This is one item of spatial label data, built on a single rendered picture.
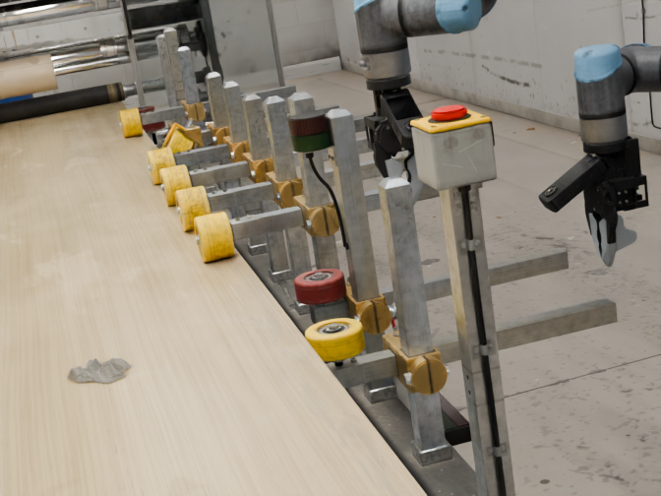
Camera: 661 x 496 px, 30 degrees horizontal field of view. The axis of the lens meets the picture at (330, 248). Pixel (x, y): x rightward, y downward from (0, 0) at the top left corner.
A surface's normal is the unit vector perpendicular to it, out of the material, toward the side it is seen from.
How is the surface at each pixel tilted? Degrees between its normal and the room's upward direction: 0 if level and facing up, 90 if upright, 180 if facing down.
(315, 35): 90
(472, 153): 90
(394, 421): 0
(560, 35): 90
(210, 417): 0
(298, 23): 90
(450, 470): 0
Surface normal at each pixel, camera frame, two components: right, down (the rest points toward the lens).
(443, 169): 0.25, 0.23
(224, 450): -0.15, -0.95
